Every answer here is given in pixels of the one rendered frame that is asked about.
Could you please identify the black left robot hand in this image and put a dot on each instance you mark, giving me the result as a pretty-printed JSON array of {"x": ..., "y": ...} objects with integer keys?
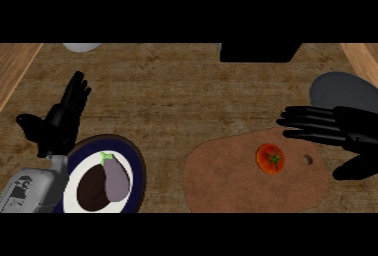
[{"x": 60, "y": 123}]

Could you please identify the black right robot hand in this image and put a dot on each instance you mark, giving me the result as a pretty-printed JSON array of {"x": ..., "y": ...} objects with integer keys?
[{"x": 351, "y": 130}]

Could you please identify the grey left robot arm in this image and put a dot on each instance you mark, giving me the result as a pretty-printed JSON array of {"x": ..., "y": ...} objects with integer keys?
[{"x": 29, "y": 188}]

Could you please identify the dark grey pan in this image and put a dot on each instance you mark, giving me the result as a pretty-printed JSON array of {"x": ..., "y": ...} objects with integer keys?
[{"x": 344, "y": 91}]

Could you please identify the red tomato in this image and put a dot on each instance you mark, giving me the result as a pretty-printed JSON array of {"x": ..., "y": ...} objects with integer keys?
[{"x": 270, "y": 158}]

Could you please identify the brown wooden cutting board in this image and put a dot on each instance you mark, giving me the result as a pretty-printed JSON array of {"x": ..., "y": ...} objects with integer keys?
[{"x": 245, "y": 180}]

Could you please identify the purple eggplant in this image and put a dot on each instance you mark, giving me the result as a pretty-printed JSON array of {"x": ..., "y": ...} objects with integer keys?
[{"x": 105, "y": 181}]

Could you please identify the blue and white plate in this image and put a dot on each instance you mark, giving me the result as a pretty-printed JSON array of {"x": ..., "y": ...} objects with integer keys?
[{"x": 134, "y": 166}]

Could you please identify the pale grey round object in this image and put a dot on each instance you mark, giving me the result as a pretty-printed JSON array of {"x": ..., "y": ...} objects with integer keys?
[{"x": 81, "y": 47}]

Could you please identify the black appliance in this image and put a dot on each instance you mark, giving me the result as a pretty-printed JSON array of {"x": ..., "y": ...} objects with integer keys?
[{"x": 258, "y": 52}]

